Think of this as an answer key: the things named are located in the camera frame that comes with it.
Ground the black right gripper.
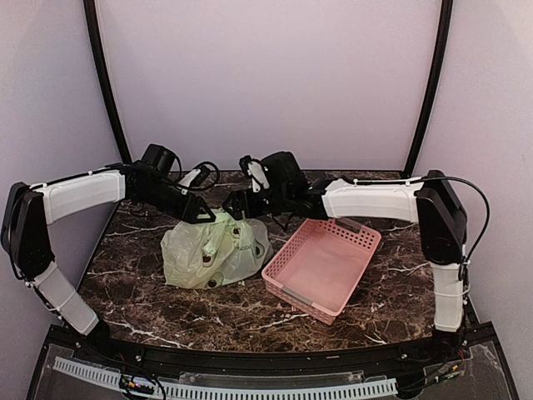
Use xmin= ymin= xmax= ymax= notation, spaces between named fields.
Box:
xmin=222 ymin=187 xmax=291 ymax=220

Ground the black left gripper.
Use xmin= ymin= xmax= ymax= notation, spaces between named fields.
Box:
xmin=137 ymin=179 xmax=216 ymax=223

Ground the light green plastic bag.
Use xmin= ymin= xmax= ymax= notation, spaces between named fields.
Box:
xmin=160 ymin=210 xmax=273 ymax=290

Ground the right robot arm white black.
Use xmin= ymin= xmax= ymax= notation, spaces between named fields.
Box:
xmin=222 ymin=152 xmax=467 ymax=362

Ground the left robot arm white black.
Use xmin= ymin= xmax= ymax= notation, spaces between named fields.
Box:
xmin=1 ymin=144 xmax=220 ymax=363

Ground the pink perforated plastic basket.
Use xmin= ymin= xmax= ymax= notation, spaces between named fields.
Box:
xmin=262 ymin=219 xmax=381 ymax=325

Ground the clear acrylic front panel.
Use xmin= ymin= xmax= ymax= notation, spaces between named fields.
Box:
xmin=28 ymin=344 xmax=512 ymax=399

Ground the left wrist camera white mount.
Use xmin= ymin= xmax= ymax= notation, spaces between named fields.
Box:
xmin=177 ymin=165 xmax=211 ymax=195

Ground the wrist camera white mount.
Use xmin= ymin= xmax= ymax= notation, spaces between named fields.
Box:
xmin=177 ymin=165 xmax=211 ymax=195
xmin=239 ymin=155 xmax=270 ymax=193

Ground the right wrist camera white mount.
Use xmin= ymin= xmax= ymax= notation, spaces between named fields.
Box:
xmin=239 ymin=155 xmax=270 ymax=193

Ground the black front curved rail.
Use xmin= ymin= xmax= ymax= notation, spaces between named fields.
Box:
xmin=45 ymin=324 xmax=496 ymax=380

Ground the black rear left frame post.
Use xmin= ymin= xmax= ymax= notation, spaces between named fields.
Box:
xmin=82 ymin=0 xmax=132 ymax=163

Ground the black frame post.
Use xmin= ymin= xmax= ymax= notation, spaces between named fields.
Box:
xmin=401 ymin=0 xmax=454 ymax=178
xmin=82 ymin=0 xmax=132 ymax=163

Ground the white slotted cable duct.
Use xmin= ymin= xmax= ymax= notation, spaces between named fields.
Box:
xmin=52 ymin=356 xmax=398 ymax=399

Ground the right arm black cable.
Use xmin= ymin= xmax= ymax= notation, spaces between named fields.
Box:
xmin=416 ymin=176 xmax=491 ymax=283

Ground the black rear right frame post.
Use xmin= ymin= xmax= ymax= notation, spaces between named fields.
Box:
xmin=401 ymin=0 xmax=454 ymax=178

